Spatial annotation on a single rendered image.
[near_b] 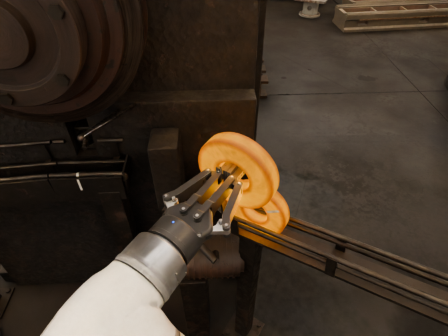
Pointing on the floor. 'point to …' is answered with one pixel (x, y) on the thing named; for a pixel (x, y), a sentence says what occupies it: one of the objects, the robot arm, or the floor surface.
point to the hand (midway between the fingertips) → (237, 165)
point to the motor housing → (237, 267)
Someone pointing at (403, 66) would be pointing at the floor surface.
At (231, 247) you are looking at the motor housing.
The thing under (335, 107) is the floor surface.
